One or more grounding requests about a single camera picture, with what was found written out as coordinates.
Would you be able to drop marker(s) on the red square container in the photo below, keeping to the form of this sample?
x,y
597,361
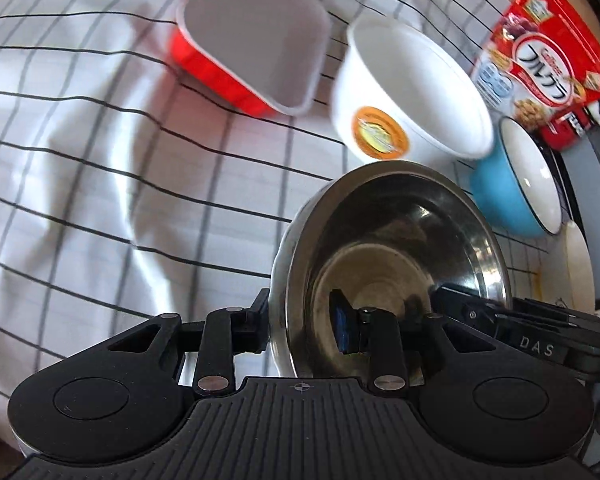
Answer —
x,y
255,30

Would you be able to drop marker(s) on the stainless steel bowl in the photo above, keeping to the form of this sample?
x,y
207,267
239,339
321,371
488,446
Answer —
x,y
395,240

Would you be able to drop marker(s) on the white checked cloth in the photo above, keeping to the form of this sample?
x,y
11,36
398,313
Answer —
x,y
80,160

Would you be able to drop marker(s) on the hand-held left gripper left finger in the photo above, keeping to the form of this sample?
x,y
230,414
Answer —
x,y
254,326

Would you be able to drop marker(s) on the white bowl with orange label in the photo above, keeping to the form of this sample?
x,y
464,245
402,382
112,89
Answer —
x,y
410,75

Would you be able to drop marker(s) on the grey board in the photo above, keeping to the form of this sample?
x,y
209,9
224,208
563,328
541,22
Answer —
x,y
592,180

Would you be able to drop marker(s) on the pale yellow plate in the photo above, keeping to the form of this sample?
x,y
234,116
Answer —
x,y
579,265

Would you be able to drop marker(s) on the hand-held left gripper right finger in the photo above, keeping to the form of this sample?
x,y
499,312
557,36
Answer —
x,y
341,321

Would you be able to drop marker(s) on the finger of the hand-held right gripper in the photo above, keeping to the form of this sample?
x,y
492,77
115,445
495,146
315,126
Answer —
x,y
530,342

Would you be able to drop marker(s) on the red cereal bag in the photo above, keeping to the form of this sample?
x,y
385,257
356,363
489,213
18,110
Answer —
x,y
550,60

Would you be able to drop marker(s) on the blue bowl with black rim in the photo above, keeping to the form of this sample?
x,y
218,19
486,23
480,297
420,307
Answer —
x,y
500,190

